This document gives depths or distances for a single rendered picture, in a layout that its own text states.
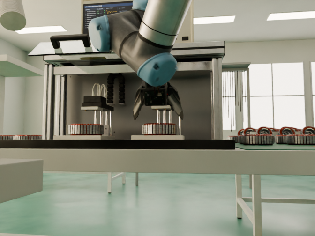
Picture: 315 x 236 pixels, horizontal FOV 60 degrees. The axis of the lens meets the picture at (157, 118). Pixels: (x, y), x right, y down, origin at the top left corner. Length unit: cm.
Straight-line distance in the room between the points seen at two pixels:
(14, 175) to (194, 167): 38
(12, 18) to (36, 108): 650
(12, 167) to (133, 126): 84
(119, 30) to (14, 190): 40
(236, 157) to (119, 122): 65
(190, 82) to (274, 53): 680
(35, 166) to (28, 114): 832
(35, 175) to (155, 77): 29
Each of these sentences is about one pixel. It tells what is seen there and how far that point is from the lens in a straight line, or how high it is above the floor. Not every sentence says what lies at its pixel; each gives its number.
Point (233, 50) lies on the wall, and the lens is 769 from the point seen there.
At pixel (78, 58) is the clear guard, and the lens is 105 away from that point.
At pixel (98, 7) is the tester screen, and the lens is 116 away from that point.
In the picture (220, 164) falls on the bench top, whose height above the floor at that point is 72.
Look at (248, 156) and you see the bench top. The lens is 61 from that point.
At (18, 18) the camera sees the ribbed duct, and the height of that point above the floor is 158.
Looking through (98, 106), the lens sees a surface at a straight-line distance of 94.
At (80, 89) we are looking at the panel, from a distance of 122.
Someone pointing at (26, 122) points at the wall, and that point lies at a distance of 867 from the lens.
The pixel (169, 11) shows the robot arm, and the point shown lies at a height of 100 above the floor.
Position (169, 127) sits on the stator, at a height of 81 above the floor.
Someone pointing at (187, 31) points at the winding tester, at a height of 117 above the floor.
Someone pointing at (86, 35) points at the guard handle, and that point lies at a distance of 80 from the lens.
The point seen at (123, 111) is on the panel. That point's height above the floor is 88.
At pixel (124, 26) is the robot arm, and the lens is 62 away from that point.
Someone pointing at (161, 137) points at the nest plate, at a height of 78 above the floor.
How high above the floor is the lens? 77
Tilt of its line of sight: 4 degrees up
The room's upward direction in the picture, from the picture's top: straight up
